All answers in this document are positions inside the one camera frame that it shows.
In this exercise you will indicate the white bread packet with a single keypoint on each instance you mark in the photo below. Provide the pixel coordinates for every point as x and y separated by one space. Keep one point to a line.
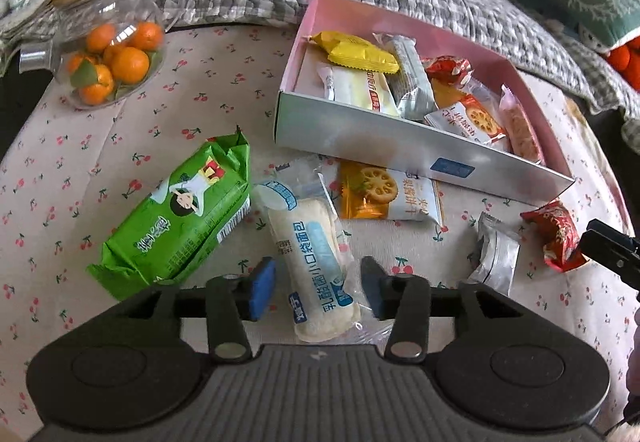
305 232

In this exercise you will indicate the red fabric item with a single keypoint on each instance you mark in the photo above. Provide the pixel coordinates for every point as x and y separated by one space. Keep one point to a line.
625 57

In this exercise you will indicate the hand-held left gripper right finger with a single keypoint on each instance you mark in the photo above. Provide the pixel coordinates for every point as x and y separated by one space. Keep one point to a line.
372 289

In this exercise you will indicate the short silver snack packet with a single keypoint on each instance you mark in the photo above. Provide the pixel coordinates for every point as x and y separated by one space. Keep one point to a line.
492 252

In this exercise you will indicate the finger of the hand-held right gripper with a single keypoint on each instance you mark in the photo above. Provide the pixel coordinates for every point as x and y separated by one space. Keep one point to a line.
615 234
620 264

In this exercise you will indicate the green snack packet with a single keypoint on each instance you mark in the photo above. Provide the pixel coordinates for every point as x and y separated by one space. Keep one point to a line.
170 222

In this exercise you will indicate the orange cracker packet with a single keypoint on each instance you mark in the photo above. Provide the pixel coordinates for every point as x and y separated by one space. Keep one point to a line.
470 119
390 194

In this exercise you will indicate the white cake packet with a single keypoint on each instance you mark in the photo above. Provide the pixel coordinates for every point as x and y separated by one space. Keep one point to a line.
357 89

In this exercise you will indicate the round glass jar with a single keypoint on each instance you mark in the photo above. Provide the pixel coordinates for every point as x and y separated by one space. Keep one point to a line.
135 2

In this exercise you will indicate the cluster of small mandarins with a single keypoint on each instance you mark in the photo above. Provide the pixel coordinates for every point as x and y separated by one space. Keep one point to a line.
130 64

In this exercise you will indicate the clear biscuit packet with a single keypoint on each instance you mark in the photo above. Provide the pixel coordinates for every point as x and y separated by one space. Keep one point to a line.
522 127

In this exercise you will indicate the pink cardboard box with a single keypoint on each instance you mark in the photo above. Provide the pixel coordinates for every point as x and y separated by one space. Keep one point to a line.
375 142

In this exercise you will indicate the red candy packet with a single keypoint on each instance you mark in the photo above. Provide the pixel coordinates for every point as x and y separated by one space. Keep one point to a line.
555 234
447 67

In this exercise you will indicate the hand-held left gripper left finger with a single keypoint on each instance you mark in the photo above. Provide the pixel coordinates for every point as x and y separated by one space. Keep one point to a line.
260 289

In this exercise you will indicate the cherry print tablecloth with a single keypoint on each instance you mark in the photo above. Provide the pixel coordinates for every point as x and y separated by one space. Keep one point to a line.
150 132

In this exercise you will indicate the yellow snack packet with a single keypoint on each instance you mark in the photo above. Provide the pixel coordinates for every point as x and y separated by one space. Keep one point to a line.
355 52

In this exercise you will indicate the long silver snack packet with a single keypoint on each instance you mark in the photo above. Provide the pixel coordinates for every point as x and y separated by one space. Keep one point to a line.
410 72

